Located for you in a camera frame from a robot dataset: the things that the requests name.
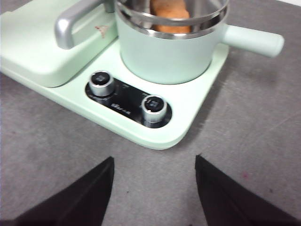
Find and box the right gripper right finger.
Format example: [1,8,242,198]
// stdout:
[195,154,301,226]

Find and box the brown potato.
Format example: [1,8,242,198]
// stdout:
[150,0,191,33]

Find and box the mint green griddle cover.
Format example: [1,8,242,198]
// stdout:
[0,0,118,88]

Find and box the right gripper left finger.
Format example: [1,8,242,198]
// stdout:
[0,157,115,226]

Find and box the mint green appliance base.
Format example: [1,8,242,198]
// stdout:
[0,42,230,150]

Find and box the mint green handled pot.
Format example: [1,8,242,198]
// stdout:
[115,0,285,85]

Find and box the silver control knob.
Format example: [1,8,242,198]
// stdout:
[141,95,168,123]
[89,70,116,97]

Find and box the silver cover handle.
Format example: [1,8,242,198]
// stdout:
[54,0,114,50]

